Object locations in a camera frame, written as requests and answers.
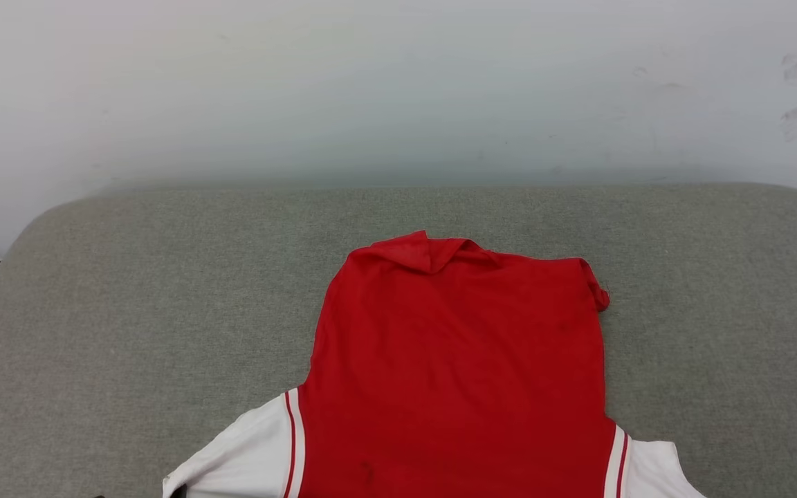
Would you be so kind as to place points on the grey fabric sofa seat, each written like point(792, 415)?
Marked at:
point(163, 277)

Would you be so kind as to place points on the red and white jersey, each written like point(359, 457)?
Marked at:
point(461, 373)

